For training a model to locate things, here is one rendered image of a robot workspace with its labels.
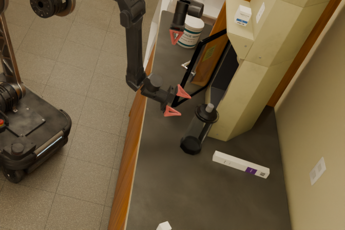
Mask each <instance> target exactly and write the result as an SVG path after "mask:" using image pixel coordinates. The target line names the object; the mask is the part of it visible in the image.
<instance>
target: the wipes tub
mask: <svg viewBox="0 0 345 230"><path fill-rule="evenodd" d="M203 27H204V22H203V21H202V20H201V19H200V18H196V17H193V16H190V15H188V14H187V15H186V19H185V28H184V33H183V35H182V36H181V37H180V39H179V40H178V41H177V43H178V44H179V45H180V46H182V47H184V48H194V47H195V45H196V43H197V41H198V39H199V36H200V34H201V32H202V29H203Z"/></svg>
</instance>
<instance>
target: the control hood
mask: <svg viewBox="0 0 345 230"><path fill-rule="evenodd" d="M239 5H242V6H245V7H248V8H250V3H249V2H248V1H245V0H226V28H227V36H228V38H229V40H230V42H231V44H232V46H233V48H234V50H235V52H236V54H237V56H238V57H239V58H240V59H245V57H246V55H247V53H248V52H249V50H250V48H251V46H252V44H253V42H254V36H253V27H252V18H251V17H250V19H249V21H248V23H247V25H246V26H242V25H239V24H236V23H235V20H234V16H235V14H236V12H237V10H238V8H239Z"/></svg>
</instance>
